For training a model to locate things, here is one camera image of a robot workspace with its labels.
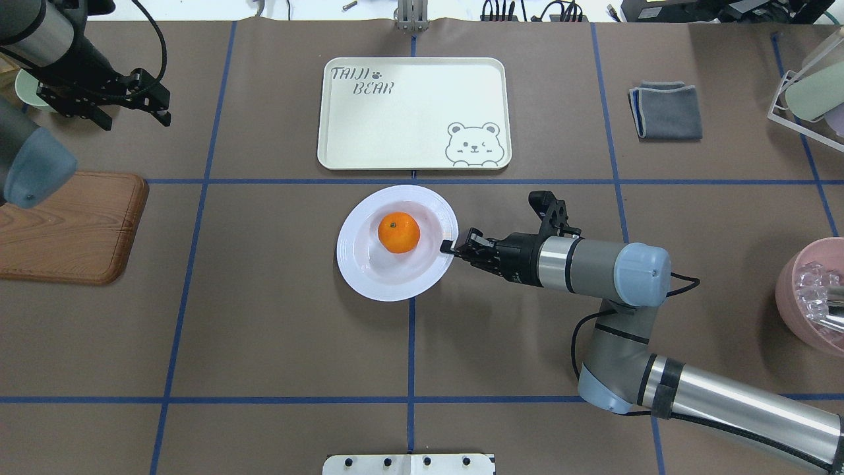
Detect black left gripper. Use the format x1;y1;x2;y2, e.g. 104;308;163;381
34;66;172;131

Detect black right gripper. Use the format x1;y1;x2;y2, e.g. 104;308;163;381
440;228;541;286

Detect orange fruit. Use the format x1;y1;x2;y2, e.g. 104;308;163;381
377;212;420;255

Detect white round plate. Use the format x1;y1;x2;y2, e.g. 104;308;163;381
336;185;458;301

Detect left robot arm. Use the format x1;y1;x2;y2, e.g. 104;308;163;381
1;1;171;208

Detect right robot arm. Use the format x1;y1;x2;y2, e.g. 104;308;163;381
440;226;842;474

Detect cream bear tray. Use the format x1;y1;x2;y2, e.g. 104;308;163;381
316;57;513;171

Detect brown wooden tray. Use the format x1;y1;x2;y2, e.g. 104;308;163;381
1;171;150;286

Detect light green bowl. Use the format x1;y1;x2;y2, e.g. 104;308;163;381
13;69;55;113

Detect folded grey cloth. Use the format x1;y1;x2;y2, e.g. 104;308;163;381
629;81;703;141

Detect black power strip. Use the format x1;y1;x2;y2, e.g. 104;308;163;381
477;1;589;23

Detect clear ice cubes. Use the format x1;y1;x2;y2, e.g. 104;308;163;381
794;261;842;319

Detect pink bowl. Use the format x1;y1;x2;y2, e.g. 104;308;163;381
775;237;843;359

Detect green cup on rack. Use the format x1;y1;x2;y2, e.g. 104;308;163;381
785;62;843;121

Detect metal scoop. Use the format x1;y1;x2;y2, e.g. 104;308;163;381
801;286;843;333

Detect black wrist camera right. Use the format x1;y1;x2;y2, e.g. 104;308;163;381
528;191;582;238

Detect aluminium frame post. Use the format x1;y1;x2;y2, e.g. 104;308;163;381
393;0;430;35

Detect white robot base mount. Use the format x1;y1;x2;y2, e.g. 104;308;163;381
322;453;497;474

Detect white wire cup rack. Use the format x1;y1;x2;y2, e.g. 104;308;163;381
768;26;844;159

